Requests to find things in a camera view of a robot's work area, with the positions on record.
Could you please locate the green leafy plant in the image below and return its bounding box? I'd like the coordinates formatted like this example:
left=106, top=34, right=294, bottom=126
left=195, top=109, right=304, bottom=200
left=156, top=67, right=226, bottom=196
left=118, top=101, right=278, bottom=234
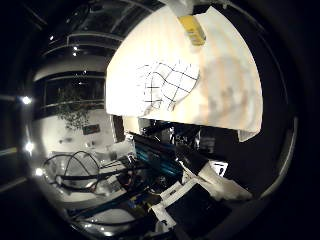
left=54, top=84, right=95, bottom=132

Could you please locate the black looped cable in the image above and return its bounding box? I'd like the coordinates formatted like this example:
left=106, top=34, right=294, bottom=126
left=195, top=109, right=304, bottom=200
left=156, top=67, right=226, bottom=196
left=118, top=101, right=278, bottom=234
left=42, top=150, right=102, bottom=195

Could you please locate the blue black machine frame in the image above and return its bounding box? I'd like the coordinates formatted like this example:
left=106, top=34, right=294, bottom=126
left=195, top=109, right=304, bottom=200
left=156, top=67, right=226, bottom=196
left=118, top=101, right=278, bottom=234
left=129, top=132, right=185, bottom=178

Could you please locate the dark wall picture frame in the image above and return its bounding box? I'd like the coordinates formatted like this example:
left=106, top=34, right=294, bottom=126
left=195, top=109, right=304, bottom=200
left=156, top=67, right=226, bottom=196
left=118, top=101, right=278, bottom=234
left=81, top=123, right=101, bottom=136

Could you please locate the white black checked cloth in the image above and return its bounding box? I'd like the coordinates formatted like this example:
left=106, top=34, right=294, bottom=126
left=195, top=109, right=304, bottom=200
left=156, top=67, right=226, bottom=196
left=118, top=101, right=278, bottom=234
left=134, top=59, right=201, bottom=116

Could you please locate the white yellow spray bottle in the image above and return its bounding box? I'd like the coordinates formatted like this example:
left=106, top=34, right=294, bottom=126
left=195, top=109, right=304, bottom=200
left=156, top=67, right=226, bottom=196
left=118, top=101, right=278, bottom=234
left=165, top=0, right=208, bottom=47

